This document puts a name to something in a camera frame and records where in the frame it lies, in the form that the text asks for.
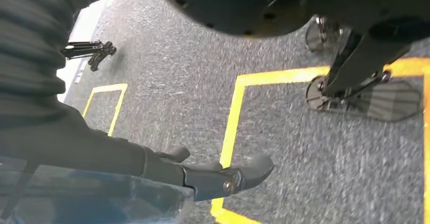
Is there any yellow floor tape square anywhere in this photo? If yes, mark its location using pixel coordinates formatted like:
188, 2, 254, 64
82, 83, 128, 137
209, 57, 430, 224

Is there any black and silver humanoid robot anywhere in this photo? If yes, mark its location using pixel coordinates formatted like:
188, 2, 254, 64
60, 40, 117, 72

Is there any black robot right leg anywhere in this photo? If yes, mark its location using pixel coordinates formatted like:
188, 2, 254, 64
151, 0, 430, 97

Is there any black robot left foot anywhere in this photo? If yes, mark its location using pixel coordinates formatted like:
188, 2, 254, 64
305, 16, 345, 53

